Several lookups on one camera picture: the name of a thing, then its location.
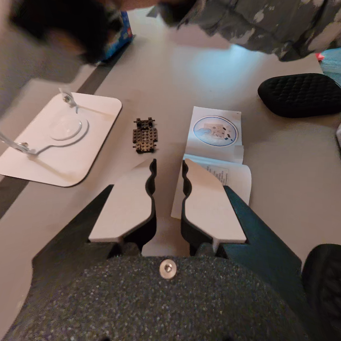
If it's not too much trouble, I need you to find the black textured oval pad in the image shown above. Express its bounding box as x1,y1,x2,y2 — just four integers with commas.
301,244,341,341
258,73,341,118

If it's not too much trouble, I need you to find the black lego chassis piece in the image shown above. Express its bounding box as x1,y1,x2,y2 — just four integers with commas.
132,116,160,154

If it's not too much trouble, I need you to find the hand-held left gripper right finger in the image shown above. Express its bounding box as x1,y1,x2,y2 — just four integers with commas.
181,159,248,251

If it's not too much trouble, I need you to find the lego instruction booklet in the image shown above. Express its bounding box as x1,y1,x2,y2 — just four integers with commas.
171,106,252,220

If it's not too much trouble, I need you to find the blue lego set box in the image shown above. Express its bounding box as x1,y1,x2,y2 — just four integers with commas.
104,11,134,60

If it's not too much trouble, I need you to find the white wire screen stand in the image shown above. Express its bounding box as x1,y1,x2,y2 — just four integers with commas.
0,88,123,187

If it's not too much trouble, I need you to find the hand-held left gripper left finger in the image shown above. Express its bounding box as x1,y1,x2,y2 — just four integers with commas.
88,159,158,244

